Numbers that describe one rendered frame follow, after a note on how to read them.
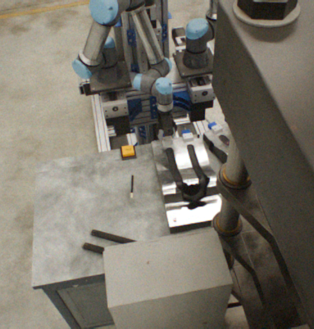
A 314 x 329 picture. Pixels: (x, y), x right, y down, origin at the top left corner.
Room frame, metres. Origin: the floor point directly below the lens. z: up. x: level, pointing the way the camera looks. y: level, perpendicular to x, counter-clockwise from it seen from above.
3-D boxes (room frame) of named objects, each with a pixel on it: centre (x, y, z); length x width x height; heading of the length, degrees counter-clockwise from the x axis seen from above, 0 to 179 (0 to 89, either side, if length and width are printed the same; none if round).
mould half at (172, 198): (1.13, -0.14, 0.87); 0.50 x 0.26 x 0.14; 6
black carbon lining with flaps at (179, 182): (1.15, -0.15, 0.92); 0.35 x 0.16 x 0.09; 6
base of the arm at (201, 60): (1.82, -0.27, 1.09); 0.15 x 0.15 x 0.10
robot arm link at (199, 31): (1.82, -0.28, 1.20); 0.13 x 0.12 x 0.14; 123
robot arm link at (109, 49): (1.75, 0.22, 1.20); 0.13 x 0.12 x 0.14; 143
